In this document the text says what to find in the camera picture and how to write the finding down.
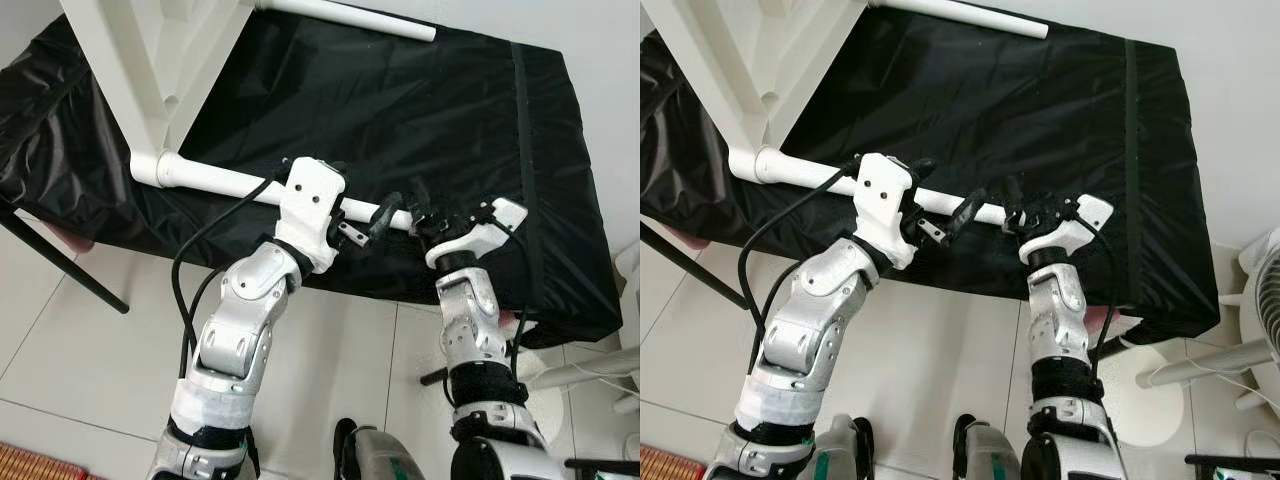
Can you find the white round fan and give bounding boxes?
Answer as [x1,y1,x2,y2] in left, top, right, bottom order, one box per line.
[1119,227,1280,447]
[525,243,641,417]

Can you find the orange patterned floor mat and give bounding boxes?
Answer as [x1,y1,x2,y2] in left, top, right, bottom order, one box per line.
[640,444,707,480]
[0,441,78,480]

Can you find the black metal frame stand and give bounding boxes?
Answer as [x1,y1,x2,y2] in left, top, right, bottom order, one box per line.
[1184,454,1280,473]
[564,457,641,478]

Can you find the white plastic table leg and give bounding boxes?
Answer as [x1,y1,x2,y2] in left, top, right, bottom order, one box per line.
[130,149,417,234]
[727,144,1007,227]
[255,0,439,43]
[869,0,1050,41]

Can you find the white plastic children table top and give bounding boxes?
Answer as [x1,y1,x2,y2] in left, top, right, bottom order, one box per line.
[645,0,870,177]
[60,0,257,187]

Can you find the grey robot foot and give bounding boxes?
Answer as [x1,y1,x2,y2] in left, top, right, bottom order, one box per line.
[799,414,877,480]
[333,417,422,480]
[949,414,1022,480]

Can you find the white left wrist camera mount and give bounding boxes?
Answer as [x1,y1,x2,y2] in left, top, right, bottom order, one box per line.
[854,151,922,272]
[271,156,349,277]

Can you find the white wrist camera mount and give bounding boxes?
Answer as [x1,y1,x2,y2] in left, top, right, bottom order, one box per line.
[271,156,349,277]
[424,196,530,272]
[1019,192,1115,267]
[854,151,922,272]

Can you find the grey left robot foot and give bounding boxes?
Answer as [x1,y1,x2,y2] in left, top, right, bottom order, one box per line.
[799,414,877,480]

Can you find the grey right robot foot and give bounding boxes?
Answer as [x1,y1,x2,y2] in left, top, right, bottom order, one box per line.
[949,414,1022,480]
[333,417,422,480]

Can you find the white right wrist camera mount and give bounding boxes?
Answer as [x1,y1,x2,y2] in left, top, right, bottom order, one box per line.
[1019,192,1115,267]
[424,196,530,272]

